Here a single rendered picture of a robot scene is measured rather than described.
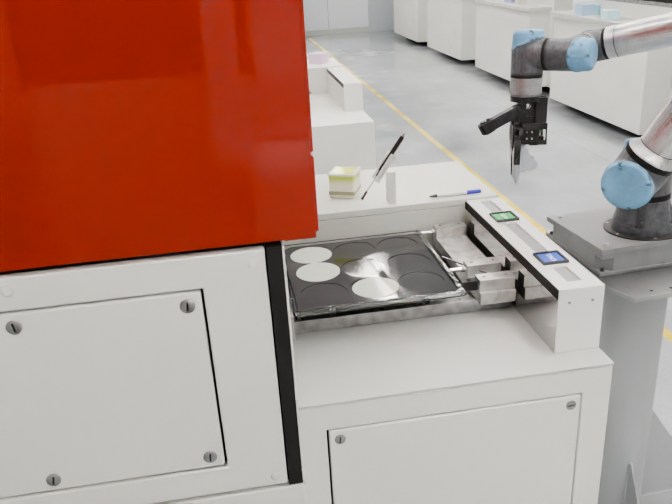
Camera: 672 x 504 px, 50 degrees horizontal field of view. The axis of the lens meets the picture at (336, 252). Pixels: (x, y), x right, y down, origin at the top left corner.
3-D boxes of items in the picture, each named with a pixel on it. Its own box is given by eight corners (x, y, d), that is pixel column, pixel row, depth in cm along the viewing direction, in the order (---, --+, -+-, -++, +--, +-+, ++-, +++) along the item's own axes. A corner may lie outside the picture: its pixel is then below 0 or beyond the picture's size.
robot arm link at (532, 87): (512, 79, 170) (508, 76, 178) (511, 99, 172) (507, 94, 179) (544, 78, 170) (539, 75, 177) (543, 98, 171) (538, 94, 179)
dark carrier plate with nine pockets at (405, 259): (298, 312, 149) (297, 309, 149) (282, 250, 181) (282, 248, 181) (458, 292, 154) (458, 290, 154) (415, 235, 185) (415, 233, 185)
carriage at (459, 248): (480, 306, 157) (480, 294, 156) (432, 244, 190) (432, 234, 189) (515, 301, 158) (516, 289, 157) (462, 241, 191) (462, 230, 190)
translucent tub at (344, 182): (328, 198, 194) (326, 173, 192) (335, 189, 201) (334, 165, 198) (355, 199, 192) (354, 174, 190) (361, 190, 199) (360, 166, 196)
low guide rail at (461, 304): (290, 335, 156) (289, 322, 155) (289, 330, 158) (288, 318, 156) (511, 306, 162) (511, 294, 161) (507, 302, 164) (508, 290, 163)
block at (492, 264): (467, 277, 164) (467, 265, 163) (462, 271, 167) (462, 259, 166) (501, 273, 165) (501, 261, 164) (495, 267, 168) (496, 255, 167)
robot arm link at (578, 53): (604, 33, 167) (558, 33, 173) (589, 38, 159) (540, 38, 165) (602, 67, 170) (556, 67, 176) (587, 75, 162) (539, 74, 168)
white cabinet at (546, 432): (320, 714, 163) (292, 412, 131) (281, 446, 251) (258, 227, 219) (587, 661, 171) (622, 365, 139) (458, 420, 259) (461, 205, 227)
